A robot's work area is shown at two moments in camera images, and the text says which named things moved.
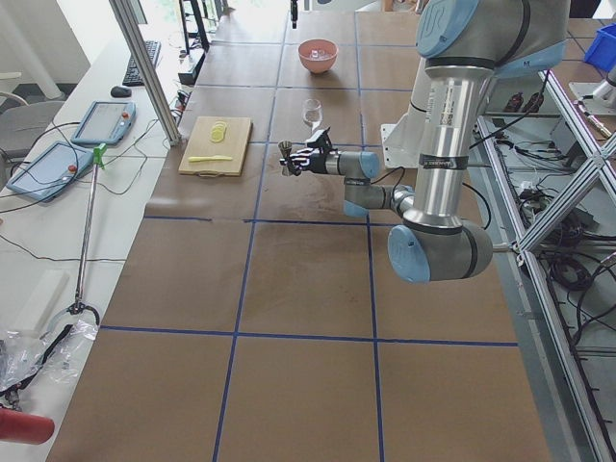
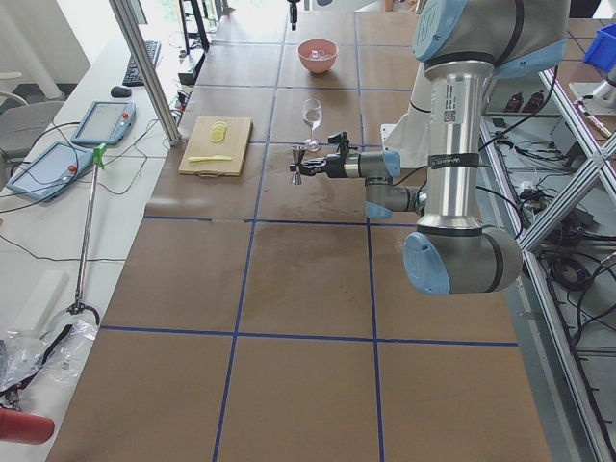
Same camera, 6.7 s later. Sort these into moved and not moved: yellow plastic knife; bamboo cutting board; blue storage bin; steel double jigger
Moved: steel double jigger
Not moved: blue storage bin; bamboo cutting board; yellow plastic knife
